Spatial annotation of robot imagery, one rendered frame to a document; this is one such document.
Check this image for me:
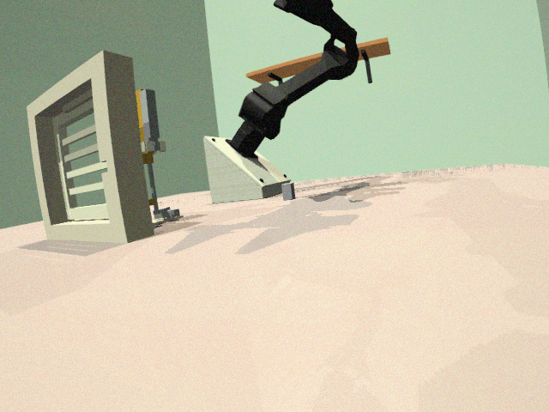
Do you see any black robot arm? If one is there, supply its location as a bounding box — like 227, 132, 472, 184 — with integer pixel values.
225, 0, 359, 158

